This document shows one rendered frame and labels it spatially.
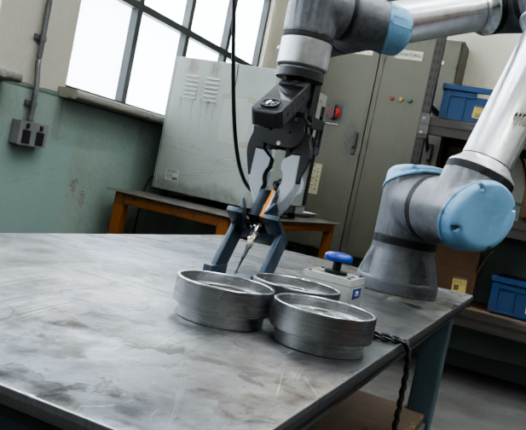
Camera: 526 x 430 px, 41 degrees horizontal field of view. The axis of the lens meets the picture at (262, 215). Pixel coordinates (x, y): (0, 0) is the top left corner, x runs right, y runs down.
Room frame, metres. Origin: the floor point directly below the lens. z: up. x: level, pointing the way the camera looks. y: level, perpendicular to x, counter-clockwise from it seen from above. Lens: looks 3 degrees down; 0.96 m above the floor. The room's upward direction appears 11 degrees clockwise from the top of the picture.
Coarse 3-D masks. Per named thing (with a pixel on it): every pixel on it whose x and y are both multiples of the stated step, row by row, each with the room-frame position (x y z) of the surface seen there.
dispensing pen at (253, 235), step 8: (264, 192) 1.00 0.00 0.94; (256, 200) 0.99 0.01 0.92; (264, 200) 0.99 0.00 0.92; (256, 208) 0.98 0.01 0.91; (248, 216) 0.98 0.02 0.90; (256, 216) 0.98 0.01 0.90; (256, 224) 0.98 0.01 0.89; (256, 232) 0.98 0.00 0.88; (248, 240) 0.97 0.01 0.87; (256, 240) 0.98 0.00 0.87; (248, 248) 0.97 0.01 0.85
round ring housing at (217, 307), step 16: (192, 272) 0.76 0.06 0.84; (208, 272) 0.77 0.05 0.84; (176, 288) 0.71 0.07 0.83; (192, 288) 0.69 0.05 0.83; (208, 288) 0.68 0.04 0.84; (224, 288) 0.75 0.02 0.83; (240, 288) 0.77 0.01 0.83; (256, 288) 0.76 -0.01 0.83; (272, 288) 0.74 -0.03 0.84; (192, 304) 0.68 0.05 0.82; (208, 304) 0.68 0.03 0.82; (224, 304) 0.68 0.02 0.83; (240, 304) 0.68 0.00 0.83; (256, 304) 0.69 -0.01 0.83; (272, 304) 0.72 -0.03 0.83; (192, 320) 0.69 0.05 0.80; (208, 320) 0.68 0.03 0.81; (224, 320) 0.68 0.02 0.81; (240, 320) 0.69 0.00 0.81; (256, 320) 0.70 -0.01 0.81
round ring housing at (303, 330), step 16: (288, 304) 0.67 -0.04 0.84; (304, 304) 0.74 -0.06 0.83; (320, 304) 0.75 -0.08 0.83; (336, 304) 0.74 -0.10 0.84; (272, 320) 0.68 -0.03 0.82; (288, 320) 0.66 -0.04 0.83; (304, 320) 0.65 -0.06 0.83; (320, 320) 0.65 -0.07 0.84; (336, 320) 0.65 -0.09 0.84; (352, 320) 0.65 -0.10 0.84; (368, 320) 0.67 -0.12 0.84; (288, 336) 0.67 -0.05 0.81; (304, 336) 0.65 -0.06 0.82; (320, 336) 0.65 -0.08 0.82; (336, 336) 0.65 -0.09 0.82; (352, 336) 0.65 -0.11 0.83; (368, 336) 0.67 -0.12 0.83; (304, 352) 0.66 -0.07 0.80; (320, 352) 0.65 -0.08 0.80; (336, 352) 0.65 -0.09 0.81; (352, 352) 0.66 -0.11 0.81
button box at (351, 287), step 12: (312, 276) 0.94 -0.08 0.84; (324, 276) 0.93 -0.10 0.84; (336, 276) 0.93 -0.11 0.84; (348, 276) 0.96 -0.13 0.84; (360, 276) 0.98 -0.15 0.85; (336, 288) 0.93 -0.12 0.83; (348, 288) 0.92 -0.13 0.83; (360, 288) 0.96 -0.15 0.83; (348, 300) 0.92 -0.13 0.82; (360, 300) 0.98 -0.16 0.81
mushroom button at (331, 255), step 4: (328, 252) 0.96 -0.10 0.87; (332, 252) 0.96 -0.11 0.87; (336, 252) 0.96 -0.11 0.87; (324, 256) 0.97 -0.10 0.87; (328, 256) 0.95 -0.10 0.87; (332, 256) 0.95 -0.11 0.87; (336, 256) 0.95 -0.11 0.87; (340, 256) 0.95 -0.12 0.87; (344, 256) 0.95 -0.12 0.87; (348, 256) 0.95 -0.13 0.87; (332, 260) 0.95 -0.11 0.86; (336, 260) 0.95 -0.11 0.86; (340, 260) 0.95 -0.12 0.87; (344, 260) 0.95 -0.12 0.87; (348, 260) 0.95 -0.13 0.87; (352, 260) 0.96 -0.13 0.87; (332, 264) 0.97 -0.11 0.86; (336, 264) 0.96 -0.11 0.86; (340, 264) 0.96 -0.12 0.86; (332, 268) 0.96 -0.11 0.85; (336, 268) 0.96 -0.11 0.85; (340, 268) 0.96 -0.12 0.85
